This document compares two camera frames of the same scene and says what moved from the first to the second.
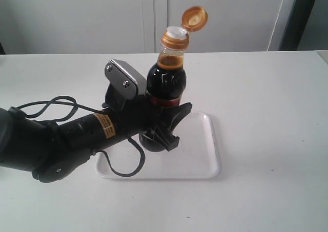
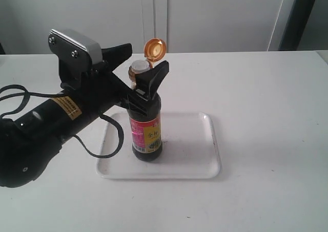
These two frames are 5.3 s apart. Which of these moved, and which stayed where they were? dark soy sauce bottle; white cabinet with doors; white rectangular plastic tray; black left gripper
Moved: dark soy sauce bottle; black left gripper
Stayed: white rectangular plastic tray; white cabinet with doors
